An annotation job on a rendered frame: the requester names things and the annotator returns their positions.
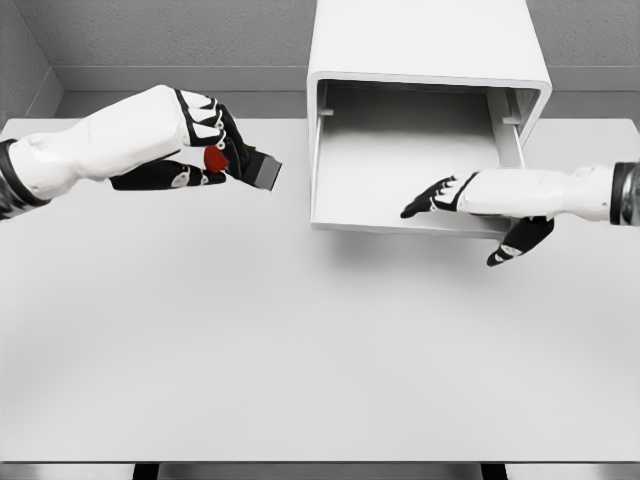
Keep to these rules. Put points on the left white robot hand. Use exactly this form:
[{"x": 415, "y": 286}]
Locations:
[{"x": 145, "y": 130}]

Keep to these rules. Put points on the white cabinet drawer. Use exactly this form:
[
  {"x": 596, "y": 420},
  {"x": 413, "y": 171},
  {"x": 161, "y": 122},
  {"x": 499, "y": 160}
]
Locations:
[{"x": 380, "y": 170}]

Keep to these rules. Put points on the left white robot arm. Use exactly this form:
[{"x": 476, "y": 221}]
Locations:
[{"x": 40, "y": 165}]

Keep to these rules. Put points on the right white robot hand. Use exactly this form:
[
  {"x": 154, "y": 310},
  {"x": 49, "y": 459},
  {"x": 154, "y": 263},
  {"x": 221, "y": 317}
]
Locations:
[{"x": 510, "y": 192}]

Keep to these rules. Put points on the grey load switch red knob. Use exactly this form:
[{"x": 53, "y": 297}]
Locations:
[{"x": 262, "y": 172}]

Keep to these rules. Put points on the white tabletop cabinet shell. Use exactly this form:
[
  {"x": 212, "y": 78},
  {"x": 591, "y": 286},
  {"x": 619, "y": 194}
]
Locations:
[{"x": 425, "y": 45}]

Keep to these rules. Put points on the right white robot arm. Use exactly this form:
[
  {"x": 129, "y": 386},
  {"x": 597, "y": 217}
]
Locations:
[{"x": 600, "y": 192}]

